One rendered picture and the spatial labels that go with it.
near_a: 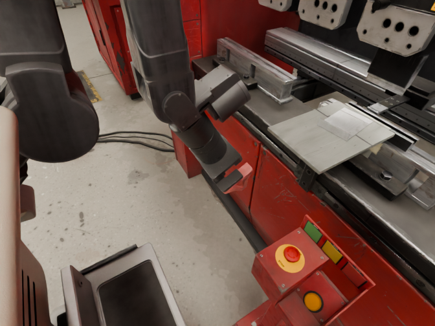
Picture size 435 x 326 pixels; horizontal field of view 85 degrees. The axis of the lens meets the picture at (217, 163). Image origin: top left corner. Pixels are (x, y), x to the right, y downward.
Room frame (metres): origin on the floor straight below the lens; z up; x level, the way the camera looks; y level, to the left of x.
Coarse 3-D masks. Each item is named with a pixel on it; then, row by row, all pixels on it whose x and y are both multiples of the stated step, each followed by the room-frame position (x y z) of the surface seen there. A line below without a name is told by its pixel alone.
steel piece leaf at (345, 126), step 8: (320, 120) 0.50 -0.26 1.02; (328, 120) 0.53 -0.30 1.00; (336, 120) 0.53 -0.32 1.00; (344, 120) 0.53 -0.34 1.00; (352, 120) 0.53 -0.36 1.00; (360, 120) 0.53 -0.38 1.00; (328, 128) 0.48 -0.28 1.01; (336, 128) 0.47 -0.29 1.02; (344, 128) 0.49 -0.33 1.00; (352, 128) 0.49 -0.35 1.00; (360, 128) 0.49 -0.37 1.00; (344, 136) 0.45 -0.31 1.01; (352, 136) 0.46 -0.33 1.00
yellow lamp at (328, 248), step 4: (324, 244) 0.27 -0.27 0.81; (328, 244) 0.26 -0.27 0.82; (324, 248) 0.27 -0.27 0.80; (328, 248) 0.26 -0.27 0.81; (332, 248) 0.25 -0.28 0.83; (328, 252) 0.26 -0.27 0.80; (332, 252) 0.25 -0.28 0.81; (336, 252) 0.24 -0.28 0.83; (332, 256) 0.25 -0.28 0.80; (336, 256) 0.24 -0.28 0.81; (340, 256) 0.23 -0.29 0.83; (332, 260) 0.24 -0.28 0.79; (336, 260) 0.24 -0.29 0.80
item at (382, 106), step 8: (416, 80) 0.69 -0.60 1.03; (424, 80) 0.69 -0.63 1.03; (408, 88) 0.66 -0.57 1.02; (416, 88) 0.64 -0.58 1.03; (424, 88) 0.64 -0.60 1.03; (432, 88) 0.64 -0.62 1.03; (392, 96) 0.64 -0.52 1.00; (400, 96) 0.64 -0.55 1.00; (408, 96) 0.64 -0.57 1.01; (416, 96) 0.62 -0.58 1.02; (424, 96) 0.61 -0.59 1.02; (432, 96) 0.61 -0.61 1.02; (376, 104) 0.60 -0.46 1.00; (384, 104) 0.60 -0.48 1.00; (392, 104) 0.60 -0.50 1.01; (400, 104) 0.61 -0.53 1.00; (408, 104) 0.63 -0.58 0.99; (416, 104) 0.61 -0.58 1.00; (424, 104) 0.60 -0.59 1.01; (432, 104) 0.62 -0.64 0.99; (376, 112) 0.56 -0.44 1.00
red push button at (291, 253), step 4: (288, 248) 0.26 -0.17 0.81; (292, 248) 0.26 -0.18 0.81; (296, 248) 0.26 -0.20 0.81; (284, 252) 0.25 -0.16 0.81; (288, 252) 0.25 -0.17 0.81; (292, 252) 0.25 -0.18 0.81; (296, 252) 0.25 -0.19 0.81; (284, 256) 0.24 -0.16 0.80; (288, 256) 0.24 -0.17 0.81; (292, 256) 0.24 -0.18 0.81; (296, 256) 0.24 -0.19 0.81; (288, 260) 0.23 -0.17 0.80; (292, 260) 0.23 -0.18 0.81; (296, 260) 0.23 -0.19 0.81
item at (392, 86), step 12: (372, 60) 0.60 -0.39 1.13; (384, 60) 0.57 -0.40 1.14; (396, 60) 0.55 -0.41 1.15; (408, 60) 0.53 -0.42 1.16; (420, 60) 0.51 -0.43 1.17; (372, 72) 0.59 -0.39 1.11; (384, 72) 0.56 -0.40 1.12; (396, 72) 0.54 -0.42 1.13; (408, 72) 0.52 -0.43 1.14; (384, 84) 0.56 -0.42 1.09; (396, 84) 0.53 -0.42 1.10; (408, 84) 0.52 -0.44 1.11
